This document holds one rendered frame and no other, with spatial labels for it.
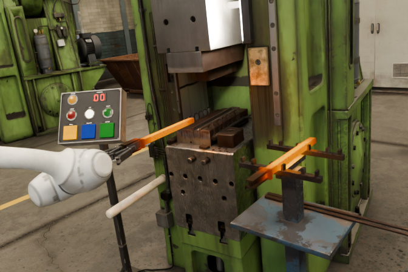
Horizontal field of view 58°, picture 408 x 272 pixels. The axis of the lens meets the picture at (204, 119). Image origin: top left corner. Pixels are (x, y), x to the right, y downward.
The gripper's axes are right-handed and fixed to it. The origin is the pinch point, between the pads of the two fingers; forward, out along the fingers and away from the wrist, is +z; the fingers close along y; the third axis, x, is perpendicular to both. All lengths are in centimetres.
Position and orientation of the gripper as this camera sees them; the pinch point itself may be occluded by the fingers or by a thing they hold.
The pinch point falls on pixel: (131, 146)
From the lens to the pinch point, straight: 141.5
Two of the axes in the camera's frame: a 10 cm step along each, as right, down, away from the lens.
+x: -1.1, -9.6, -2.7
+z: 5.3, -2.9, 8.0
